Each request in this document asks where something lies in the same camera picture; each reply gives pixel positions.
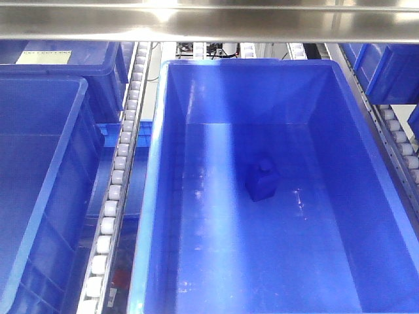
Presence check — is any large blue centre bin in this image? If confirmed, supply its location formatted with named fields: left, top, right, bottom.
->
left=128, top=59, right=418, bottom=313

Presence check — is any blue bin at left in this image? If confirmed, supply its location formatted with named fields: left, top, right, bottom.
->
left=1, top=75, right=103, bottom=313

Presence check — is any white roller track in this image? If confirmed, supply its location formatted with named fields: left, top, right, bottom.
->
left=76, top=42, right=153, bottom=313
left=323, top=42, right=419, bottom=203

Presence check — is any stainless steel shelf beam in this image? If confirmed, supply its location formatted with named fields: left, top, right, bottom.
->
left=1, top=1, right=418, bottom=44

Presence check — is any left white roller track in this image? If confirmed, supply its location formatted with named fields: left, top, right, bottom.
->
left=76, top=42, right=153, bottom=313

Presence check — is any blue bin with label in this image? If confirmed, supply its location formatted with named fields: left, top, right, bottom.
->
left=1, top=39, right=134, bottom=124

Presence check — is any blue bin upper right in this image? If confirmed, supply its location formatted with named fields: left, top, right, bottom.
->
left=340, top=43, right=418, bottom=105

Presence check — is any blue plastic block part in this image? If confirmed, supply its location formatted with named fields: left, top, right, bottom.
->
left=245, top=157, right=280, bottom=202

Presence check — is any right white roller track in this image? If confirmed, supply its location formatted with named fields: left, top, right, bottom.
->
left=323, top=42, right=419, bottom=203

